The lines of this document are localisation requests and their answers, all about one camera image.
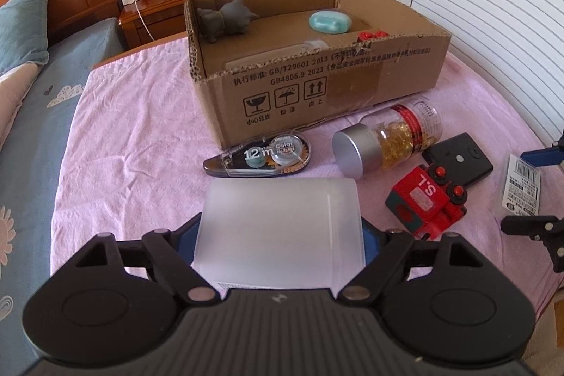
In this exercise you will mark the black toy train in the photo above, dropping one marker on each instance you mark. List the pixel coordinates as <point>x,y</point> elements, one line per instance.
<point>370,35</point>

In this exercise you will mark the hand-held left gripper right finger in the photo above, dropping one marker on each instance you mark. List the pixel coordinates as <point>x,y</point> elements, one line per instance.
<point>373,246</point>

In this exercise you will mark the pink cloth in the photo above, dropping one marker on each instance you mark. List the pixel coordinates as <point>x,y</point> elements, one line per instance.
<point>141,129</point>

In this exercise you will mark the clear correction tape dispenser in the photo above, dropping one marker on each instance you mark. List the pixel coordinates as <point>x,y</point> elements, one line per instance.
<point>264,155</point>

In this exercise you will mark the black remote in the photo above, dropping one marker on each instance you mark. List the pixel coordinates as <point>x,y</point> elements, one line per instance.
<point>462,158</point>

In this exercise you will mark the teal egg-shaped case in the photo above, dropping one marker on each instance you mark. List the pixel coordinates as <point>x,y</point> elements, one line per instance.
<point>328,21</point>

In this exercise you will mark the blue pillow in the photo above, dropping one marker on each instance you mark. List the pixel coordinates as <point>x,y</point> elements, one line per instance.
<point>22,23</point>

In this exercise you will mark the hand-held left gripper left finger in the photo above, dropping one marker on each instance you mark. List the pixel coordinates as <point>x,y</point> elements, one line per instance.
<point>188,237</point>

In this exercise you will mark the red toy train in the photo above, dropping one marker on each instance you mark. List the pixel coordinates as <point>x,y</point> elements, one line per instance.
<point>418,200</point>

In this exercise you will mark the brown cardboard box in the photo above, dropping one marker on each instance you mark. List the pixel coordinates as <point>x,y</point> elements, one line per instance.
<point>330,85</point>

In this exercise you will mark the clear pack with white label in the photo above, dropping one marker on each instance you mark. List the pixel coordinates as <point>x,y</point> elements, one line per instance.
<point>524,186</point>

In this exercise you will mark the clear pill bottle silver cap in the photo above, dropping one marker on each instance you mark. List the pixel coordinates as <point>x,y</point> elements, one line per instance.
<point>379,142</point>

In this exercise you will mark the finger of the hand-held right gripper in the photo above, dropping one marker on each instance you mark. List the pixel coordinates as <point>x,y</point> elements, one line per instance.
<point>546,228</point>
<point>544,155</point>

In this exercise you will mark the grey squeeze toy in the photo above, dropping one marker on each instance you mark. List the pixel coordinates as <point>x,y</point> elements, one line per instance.
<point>224,19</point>

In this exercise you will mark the blue floral bed sheet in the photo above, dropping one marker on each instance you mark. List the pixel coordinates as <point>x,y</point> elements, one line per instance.
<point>39,182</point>

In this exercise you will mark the white plastic bottle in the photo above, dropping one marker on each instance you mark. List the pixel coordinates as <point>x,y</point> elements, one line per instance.
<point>282,235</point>

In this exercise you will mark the pink floral pillow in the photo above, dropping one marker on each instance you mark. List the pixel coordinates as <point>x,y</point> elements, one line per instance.
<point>13,94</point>

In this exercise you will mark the wooden nightstand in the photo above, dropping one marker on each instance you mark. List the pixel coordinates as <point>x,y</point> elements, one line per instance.
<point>176,6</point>

